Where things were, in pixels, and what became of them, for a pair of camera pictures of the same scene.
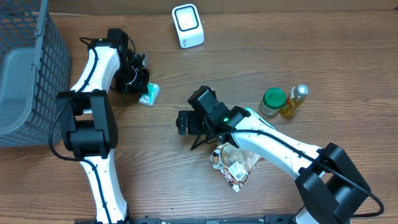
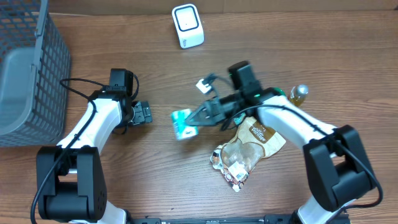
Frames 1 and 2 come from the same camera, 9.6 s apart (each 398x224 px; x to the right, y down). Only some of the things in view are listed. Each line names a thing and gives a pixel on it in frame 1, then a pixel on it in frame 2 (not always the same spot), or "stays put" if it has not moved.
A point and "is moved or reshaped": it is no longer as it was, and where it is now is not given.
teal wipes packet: x=255 y=122 is moved or reshaped
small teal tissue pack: x=149 y=98 is moved or reshaped
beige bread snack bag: x=234 y=164 stays put
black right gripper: x=196 y=118 to x=214 y=116
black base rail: x=273 y=219 stays put
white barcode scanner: x=189 y=26 stays put
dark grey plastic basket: x=35 y=66 stays put
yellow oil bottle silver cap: x=295 y=100 stays put
